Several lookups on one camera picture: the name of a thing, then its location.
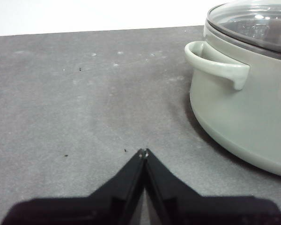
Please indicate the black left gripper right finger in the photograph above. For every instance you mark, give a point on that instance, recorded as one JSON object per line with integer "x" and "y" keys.
{"x": 189, "y": 208}

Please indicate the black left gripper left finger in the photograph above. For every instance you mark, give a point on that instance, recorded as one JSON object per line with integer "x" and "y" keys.
{"x": 103, "y": 206}

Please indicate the glass lid with green knob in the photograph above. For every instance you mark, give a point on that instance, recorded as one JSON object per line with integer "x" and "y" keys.
{"x": 248, "y": 21}

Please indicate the pale green electric cooking pot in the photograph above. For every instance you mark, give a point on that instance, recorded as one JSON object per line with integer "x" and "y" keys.
{"x": 248, "y": 117}

